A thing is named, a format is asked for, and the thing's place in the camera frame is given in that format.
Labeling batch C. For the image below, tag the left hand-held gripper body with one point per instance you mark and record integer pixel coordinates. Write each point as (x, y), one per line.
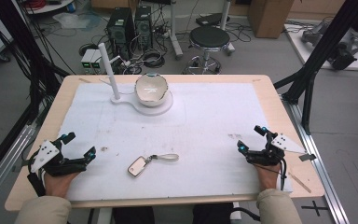
(45, 153)

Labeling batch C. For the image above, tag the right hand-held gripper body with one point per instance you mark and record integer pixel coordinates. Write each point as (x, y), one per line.
(281, 143)

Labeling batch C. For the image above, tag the person's left hand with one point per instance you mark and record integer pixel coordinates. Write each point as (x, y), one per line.
(60, 185)

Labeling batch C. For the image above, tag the person's right hand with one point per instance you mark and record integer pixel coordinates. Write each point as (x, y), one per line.
(268, 177)

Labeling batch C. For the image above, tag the small grey tab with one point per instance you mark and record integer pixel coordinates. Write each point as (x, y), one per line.
(307, 157)

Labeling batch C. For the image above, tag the wooden table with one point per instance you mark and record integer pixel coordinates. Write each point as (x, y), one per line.
(279, 99)

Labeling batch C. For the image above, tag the thin wooden stick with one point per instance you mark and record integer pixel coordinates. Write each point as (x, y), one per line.
(300, 182)

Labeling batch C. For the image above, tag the white table mat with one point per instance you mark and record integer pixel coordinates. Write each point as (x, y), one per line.
(174, 140)

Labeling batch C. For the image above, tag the person's right leg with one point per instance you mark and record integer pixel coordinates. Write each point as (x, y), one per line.
(213, 214)

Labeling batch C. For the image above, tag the person's leg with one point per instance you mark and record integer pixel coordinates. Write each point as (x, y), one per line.
(133, 216)
(213, 214)

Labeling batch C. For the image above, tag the person's left leg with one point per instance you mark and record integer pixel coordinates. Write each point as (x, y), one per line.
(133, 216)

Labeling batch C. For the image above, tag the white stand with pole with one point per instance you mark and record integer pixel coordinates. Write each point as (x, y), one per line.
(150, 109)

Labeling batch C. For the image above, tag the white power supply box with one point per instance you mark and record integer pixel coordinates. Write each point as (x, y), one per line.
(97, 61)
(87, 60)

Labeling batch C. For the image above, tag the white ceramic bowl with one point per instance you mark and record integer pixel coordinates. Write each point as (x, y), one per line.
(151, 90)

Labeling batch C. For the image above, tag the black round stool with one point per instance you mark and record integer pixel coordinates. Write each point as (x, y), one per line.
(209, 39)

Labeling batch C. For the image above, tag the grey machine on platform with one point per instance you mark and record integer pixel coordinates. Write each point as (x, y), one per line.
(345, 49)

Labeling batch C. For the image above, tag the white desk leg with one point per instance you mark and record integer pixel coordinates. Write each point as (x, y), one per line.
(175, 31)
(227, 25)

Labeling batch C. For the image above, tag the cardboard box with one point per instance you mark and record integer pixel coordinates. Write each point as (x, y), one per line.
(270, 17)

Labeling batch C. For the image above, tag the clear plastic sheet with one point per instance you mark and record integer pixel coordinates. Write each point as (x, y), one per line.
(74, 21)

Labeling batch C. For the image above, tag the large black computer tower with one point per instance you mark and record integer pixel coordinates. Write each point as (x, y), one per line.
(119, 28)

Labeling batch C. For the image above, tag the black flat case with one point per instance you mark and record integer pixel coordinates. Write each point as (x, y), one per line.
(211, 19)

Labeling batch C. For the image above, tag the round white table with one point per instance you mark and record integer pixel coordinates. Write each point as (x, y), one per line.
(51, 6)

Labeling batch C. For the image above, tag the slim black computer tower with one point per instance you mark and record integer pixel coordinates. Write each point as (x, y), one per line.
(143, 26)

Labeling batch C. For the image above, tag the aluminium rail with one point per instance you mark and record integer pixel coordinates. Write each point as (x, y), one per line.
(320, 168)
(9, 155)

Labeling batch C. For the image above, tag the black metal frame stand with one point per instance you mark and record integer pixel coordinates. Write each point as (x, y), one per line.
(28, 59)
(320, 49)

